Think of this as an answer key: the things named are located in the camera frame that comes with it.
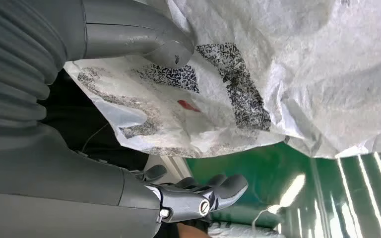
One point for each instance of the green conveyor belt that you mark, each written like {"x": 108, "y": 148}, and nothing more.
{"x": 262, "y": 170}

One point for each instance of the pale conveyor side frame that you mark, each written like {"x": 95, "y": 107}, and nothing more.
{"x": 174, "y": 166}

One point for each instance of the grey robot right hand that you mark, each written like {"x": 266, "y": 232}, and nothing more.
{"x": 62, "y": 190}

